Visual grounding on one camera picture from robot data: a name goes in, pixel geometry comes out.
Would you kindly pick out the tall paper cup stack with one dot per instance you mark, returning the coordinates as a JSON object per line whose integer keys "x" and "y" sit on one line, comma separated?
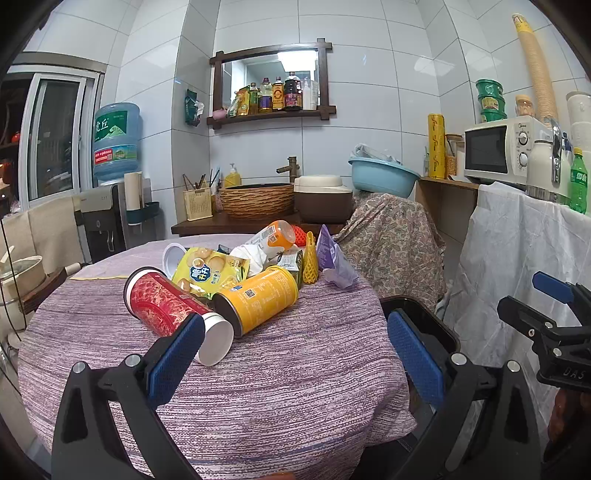
{"x": 538, "y": 70}

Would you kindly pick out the yellow foam fruit net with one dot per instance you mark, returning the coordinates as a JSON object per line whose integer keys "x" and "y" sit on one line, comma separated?
{"x": 311, "y": 270}

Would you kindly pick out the woven basin sink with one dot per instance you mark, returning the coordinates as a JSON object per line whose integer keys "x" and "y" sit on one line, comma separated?
{"x": 258, "y": 201}

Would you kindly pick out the green soda bottle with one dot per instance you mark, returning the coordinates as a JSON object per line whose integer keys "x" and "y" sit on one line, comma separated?
{"x": 578, "y": 187}

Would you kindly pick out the yellow snack bag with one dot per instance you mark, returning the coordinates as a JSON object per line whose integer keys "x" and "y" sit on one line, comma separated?
{"x": 202, "y": 272}

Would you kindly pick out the green hanging packet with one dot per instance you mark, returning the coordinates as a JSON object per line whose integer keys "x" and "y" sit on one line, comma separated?
{"x": 193, "y": 108}

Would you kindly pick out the dark soy sauce bottle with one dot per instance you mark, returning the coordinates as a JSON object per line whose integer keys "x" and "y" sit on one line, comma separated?
{"x": 292, "y": 93}

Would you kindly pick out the wooden counter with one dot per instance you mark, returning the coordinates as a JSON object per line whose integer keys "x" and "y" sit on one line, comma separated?
{"x": 221, "y": 223}

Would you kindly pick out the white tissue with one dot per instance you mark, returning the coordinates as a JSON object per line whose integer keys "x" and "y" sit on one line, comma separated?
{"x": 252, "y": 253}

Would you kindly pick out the floral cloth cover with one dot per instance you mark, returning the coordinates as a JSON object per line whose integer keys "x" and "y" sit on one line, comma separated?
{"x": 394, "y": 244}

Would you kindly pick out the bronze faucet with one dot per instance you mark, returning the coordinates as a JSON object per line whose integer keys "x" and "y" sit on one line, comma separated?
{"x": 292, "y": 169}

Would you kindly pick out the person right hand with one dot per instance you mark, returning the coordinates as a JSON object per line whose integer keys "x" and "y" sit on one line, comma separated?
{"x": 565, "y": 404}

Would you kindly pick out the purple striped tablecloth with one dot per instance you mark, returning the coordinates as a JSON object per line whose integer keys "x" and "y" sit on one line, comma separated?
{"x": 306, "y": 392}

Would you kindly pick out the light blue plastic basin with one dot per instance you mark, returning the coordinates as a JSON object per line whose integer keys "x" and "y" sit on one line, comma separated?
{"x": 382, "y": 176}

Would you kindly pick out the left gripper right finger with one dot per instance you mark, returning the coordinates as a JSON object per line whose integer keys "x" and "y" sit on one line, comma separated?
{"x": 484, "y": 424}

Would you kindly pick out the water dispenser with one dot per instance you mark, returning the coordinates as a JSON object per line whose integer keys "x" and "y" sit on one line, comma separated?
{"x": 100, "y": 215}

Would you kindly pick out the brown rice cooker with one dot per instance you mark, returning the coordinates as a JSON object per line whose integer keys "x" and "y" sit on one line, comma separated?
{"x": 323, "y": 199}

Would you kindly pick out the blue water jug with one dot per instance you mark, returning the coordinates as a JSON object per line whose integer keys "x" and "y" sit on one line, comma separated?
{"x": 116, "y": 133}

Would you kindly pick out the red paper cup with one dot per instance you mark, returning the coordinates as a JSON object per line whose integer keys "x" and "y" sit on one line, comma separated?
{"x": 162, "y": 306}

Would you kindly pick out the beige chopstick holder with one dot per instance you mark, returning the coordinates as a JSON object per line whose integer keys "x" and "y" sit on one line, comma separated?
{"x": 197, "y": 204}

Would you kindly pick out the red foam fruit net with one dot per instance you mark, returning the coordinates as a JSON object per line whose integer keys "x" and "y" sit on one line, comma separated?
{"x": 300, "y": 236}

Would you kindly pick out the yellow plastic wrap roll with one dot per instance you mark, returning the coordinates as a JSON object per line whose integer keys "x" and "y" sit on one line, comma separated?
{"x": 437, "y": 146}

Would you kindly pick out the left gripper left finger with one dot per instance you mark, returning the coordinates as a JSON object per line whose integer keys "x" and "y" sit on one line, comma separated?
{"x": 86, "y": 443}

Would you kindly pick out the orange cylindrical can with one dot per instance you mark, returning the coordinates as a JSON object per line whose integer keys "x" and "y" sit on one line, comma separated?
{"x": 257, "y": 299}

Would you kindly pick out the blue yogurt cup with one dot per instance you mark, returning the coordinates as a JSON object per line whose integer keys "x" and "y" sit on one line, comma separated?
{"x": 172, "y": 254}

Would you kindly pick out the white thermos jug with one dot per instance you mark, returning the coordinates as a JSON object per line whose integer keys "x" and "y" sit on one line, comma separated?
{"x": 548, "y": 170}

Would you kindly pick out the orange white drink bottle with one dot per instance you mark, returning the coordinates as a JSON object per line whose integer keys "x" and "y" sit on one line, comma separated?
{"x": 274, "y": 239}

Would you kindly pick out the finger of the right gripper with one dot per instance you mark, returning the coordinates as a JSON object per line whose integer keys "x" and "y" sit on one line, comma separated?
{"x": 531, "y": 323}
{"x": 553, "y": 287}

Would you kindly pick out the wooden framed mirror shelf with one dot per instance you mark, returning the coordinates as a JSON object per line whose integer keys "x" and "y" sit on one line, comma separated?
{"x": 248, "y": 84}

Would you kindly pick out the green milk carton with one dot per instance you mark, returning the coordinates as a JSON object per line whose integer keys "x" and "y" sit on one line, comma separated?
{"x": 293, "y": 261}

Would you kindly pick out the purple snack bag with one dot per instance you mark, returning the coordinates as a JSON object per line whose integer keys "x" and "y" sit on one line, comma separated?
{"x": 333, "y": 263}

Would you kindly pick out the green instant noodle bowls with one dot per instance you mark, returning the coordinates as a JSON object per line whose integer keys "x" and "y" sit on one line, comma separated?
{"x": 491, "y": 100}

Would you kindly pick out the yellow soap dispenser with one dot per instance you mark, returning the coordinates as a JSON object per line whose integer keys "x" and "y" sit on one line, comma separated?
{"x": 233, "y": 179}

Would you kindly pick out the white microwave oven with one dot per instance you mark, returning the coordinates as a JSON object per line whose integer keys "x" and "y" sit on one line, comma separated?
{"x": 500, "y": 150}

